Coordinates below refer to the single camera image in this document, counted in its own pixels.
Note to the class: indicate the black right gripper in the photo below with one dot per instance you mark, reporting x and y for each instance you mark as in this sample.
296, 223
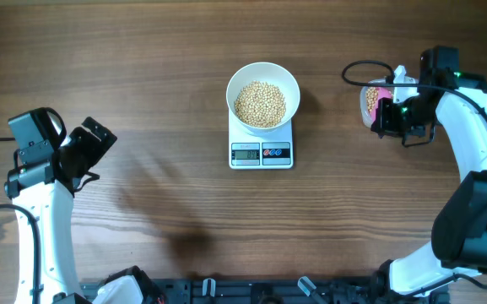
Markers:
384, 124

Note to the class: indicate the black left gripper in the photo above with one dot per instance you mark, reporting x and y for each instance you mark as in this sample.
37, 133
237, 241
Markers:
97, 151

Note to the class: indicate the pink plastic scoop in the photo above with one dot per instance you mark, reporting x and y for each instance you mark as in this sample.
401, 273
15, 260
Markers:
383, 93

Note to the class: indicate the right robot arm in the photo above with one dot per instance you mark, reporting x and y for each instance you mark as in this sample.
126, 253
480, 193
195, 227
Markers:
443, 95

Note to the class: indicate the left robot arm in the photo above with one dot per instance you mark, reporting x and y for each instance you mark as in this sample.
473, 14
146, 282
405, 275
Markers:
51, 165

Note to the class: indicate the white bowl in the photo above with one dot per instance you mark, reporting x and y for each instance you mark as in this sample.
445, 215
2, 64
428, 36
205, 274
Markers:
265, 72

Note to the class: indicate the soybeans in white bowl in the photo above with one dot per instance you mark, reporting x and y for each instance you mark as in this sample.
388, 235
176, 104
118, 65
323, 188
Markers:
260, 105

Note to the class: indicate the white digital kitchen scale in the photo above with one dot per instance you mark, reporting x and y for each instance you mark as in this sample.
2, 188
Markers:
265, 150

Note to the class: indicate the clear plastic container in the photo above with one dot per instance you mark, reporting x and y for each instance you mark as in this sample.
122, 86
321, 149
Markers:
366, 118

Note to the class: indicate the yellow soybeans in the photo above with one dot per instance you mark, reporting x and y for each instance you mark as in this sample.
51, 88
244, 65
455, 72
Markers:
371, 97

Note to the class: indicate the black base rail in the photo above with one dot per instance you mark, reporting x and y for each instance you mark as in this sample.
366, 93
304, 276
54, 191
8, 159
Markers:
346, 290

